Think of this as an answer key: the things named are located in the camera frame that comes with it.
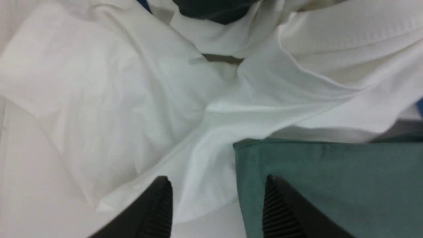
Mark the white shirt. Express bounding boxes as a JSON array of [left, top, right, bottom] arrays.
[[1, 0, 422, 222]]

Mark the green long-sleeved shirt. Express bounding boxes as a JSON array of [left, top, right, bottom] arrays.
[[234, 134, 423, 238]]

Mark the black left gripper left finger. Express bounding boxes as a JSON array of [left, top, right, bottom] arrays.
[[90, 176, 173, 238]]

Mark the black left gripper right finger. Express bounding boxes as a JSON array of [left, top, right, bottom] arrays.
[[262, 175, 353, 238]]

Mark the blue shirt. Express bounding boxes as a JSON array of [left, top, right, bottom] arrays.
[[416, 98, 423, 118]]

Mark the dark grey shirt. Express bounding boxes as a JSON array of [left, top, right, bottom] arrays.
[[173, 0, 259, 25]]

